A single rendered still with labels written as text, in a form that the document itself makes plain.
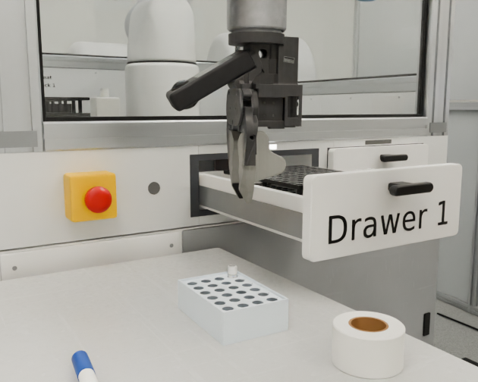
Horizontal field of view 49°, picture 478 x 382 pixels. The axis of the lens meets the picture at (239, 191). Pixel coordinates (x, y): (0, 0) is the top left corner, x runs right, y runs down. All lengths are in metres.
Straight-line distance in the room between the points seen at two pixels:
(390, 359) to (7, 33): 0.66
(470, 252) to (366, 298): 1.66
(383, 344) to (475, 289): 2.37
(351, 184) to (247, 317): 0.23
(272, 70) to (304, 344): 0.33
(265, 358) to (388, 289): 0.78
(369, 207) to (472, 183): 2.12
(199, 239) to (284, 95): 0.39
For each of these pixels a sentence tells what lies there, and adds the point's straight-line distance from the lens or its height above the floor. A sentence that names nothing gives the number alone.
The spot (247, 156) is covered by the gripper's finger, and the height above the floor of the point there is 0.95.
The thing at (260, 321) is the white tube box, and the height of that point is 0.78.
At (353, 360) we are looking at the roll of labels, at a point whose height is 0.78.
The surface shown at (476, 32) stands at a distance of 2.85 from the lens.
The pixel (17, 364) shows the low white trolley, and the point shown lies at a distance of 0.59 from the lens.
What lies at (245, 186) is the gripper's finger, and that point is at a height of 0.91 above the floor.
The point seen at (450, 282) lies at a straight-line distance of 3.01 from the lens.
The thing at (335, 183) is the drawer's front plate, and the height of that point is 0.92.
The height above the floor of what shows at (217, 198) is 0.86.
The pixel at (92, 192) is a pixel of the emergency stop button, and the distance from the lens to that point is 0.81.
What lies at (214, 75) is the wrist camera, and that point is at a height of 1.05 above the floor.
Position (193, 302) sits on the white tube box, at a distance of 0.64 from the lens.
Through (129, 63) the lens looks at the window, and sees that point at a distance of 0.91.
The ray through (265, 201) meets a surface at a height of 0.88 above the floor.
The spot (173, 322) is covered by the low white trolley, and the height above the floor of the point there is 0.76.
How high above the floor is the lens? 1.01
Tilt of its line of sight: 9 degrees down
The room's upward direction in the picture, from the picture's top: straight up
